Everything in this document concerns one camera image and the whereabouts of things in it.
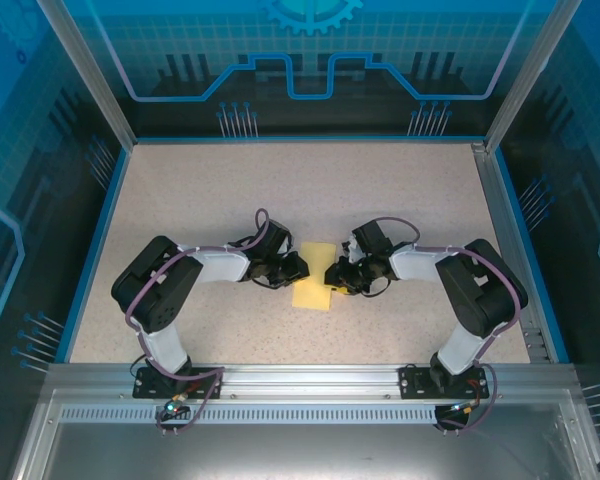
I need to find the cable connector with green light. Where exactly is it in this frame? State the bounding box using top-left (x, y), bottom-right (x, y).
top-left (447, 398), bottom-right (482, 416)
top-left (160, 394), bottom-right (190, 417)

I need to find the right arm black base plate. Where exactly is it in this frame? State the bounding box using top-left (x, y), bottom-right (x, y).
top-left (398, 364), bottom-right (487, 400)

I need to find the long aluminium mounting rail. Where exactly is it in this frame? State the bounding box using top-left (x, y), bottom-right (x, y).
top-left (44, 363), bottom-right (579, 401)

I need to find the grey metal sheet shelf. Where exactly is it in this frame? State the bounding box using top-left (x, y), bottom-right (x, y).
top-left (9, 389), bottom-right (600, 480)

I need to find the blue table border strip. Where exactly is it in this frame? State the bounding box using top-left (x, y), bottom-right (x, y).
top-left (493, 147), bottom-right (572, 365)
top-left (53, 147), bottom-right (132, 365)

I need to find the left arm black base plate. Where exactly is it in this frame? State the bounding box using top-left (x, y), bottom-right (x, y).
top-left (132, 366), bottom-right (225, 400)

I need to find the slotted grey cable duct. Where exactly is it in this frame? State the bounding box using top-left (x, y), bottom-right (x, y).
top-left (59, 405), bottom-right (481, 425)

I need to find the aluminium frame post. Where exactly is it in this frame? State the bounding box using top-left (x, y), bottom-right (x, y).
top-left (483, 0), bottom-right (580, 154)
top-left (35, 0), bottom-right (137, 151)

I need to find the aluminium side rail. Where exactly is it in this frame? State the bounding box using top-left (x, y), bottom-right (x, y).
top-left (471, 141), bottom-right (554, 365)

